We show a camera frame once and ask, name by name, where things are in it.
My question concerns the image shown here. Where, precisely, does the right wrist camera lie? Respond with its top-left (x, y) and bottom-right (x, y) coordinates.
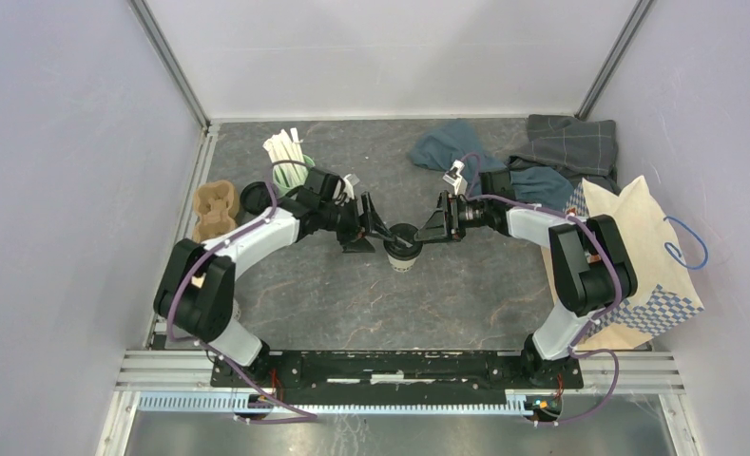
top-left (443, 160), bottom-right (468, 196)

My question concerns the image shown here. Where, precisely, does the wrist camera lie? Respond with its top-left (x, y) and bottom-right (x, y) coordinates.
top-left (443, 160), bottom-right (468, 196)
top-left (336, 174), bottom-right (359, 205)

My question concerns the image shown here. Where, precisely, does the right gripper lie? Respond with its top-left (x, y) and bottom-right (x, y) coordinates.
top-left (414, 191), bottom-right (491, 245)

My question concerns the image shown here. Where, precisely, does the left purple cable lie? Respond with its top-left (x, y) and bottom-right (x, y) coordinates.
top-left (163, 160), bottom-right (320, 425)

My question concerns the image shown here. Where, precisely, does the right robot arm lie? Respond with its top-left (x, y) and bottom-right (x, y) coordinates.
top-left (414, 170), bottom-right (638, 388)

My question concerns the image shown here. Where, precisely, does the blue cloth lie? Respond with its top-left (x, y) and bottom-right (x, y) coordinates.
top-left (408, 120), bottom-right (574, 210)

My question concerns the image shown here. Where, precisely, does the grey plaid cloth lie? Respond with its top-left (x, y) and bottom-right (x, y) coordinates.
top-left (508, 115), bottom-right (619, 193)

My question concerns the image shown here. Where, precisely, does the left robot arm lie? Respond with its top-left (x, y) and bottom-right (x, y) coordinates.
top-left (153, 167), bottom-right (415, 388)

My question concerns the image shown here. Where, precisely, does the white wrapped straws bundle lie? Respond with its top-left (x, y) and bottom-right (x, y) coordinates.
top-left (262, 127), bottom-right (305, 167)

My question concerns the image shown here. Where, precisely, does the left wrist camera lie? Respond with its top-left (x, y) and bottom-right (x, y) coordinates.
top-left (336, 174), bottom-right (359, 205)

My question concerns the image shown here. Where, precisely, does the purple cable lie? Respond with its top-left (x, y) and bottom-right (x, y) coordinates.
top-left (163, 160), bottom-right (320, 425)
top-left (459, 152), bottom-right (625, 428)

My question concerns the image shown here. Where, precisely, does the white paper coffee cup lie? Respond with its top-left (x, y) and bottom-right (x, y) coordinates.
top-left (388, 253), bottom-right (418, 273)

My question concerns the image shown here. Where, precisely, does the stack of paper cups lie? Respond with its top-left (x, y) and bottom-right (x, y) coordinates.
top-left (232, 300), bottom-right (241, 322)

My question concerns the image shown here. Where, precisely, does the green straw holder can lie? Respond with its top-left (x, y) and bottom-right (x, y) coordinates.
top-left (272, 156), bottom-right (315, 196)

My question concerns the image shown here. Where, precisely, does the paper takeout bag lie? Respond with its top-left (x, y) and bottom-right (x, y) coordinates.
top-left (564, 176), bottom-right (704, 352)

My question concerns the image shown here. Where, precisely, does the black plastic cup lid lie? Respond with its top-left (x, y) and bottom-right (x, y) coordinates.
top-left (383, 223), bottom-right (423, 260)

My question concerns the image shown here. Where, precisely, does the cardboard cup carrier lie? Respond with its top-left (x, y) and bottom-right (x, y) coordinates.
top-left (192, 180), bottom-right (240, 242)

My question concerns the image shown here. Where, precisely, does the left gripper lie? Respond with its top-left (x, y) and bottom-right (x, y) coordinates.
top-left (318, 192), bottom-right (394, 254)

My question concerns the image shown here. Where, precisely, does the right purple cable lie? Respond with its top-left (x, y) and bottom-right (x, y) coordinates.
top-left (459, 152), bottom-right (625, 428)

